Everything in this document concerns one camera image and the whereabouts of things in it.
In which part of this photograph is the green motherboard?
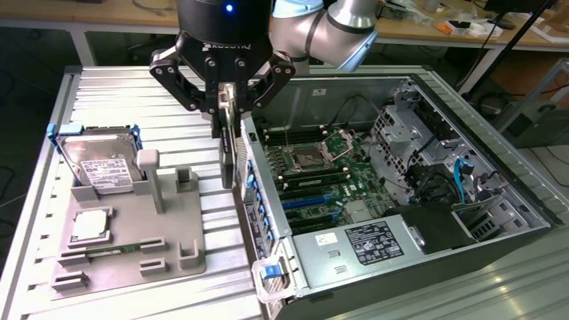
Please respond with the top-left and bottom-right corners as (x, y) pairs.
(261, 128), (397, 236)

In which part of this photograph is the black graphics card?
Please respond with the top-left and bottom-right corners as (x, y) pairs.
(215, 83), (238, 190)

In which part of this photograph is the black plastic shroud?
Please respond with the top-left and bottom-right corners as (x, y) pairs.
(383, 201), (474, 256)

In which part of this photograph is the silver CPU chip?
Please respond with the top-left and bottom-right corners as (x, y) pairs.
(70, 211), (110, 243)

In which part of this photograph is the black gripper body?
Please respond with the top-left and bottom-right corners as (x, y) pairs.
(174, 0), (273, 83)

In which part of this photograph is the green RAM stick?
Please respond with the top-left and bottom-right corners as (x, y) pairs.
(84, 243), (142, 257)

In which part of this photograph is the grey plastic parts rack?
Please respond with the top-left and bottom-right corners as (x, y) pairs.
(46, 149), (209, 301)

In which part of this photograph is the black slanted stand pole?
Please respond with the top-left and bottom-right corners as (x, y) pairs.
(453, 0), (559, 93)

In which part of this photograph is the black installed RAM stick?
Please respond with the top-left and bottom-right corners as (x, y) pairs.
(277, 170), (351, 193)

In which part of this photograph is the open black silver PC case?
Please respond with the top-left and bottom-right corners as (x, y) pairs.
(219, 73), (563, 320)

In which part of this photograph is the CPU socket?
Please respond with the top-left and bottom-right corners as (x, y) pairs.
(287, 146), (330, 169)

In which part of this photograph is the wooden workbench white frame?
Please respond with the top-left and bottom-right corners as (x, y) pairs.
(0, 0), (569, 96)

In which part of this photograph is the silver power supply unit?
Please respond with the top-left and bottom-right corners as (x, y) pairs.
(290, 215), (427, 289)

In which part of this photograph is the white orange bench device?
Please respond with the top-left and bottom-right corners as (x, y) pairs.
(437, 19), (503, 37)

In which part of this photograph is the blue expansion slot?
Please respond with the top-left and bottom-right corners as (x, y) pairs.
(281, 195), (333, 210)

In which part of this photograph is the hard disk in blue bracket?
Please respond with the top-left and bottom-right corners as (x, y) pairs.
(45, 122), (144, 196)

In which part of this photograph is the open metal socket cover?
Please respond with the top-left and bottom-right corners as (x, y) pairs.
(319, 128), (359, 157)

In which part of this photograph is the silver perforated disk bay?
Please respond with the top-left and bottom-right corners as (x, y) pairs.
(370, 103), (430, 161)

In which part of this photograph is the blue data wire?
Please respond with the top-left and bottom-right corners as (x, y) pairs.
(453, 158), (471, 204)

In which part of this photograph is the dark grey cabinet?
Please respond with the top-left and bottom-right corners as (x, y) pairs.
(501, 101), (569, 149)

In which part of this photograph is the black expansion slot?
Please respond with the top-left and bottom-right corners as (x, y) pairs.
(285, 213), (335, 231)

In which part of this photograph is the black monitor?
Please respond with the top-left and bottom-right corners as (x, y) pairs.
(482, 0), (557, 14)

